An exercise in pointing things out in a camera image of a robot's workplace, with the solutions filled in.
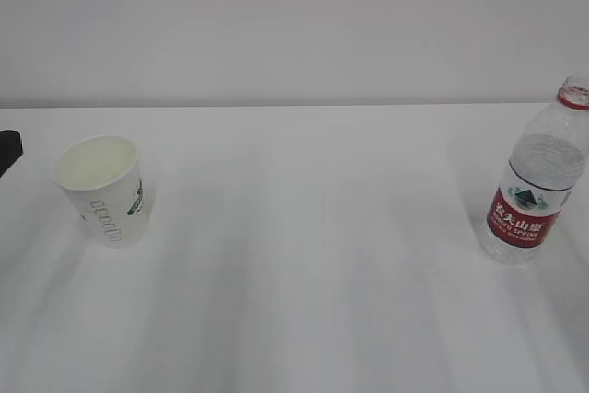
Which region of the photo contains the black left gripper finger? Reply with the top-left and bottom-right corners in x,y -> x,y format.
0,130 -> 23,177

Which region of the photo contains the white paper cup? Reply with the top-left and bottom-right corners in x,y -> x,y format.
52,134 -> 148,248

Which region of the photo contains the clear water bottle red label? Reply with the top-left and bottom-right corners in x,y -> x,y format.
482,76 -> 588,264

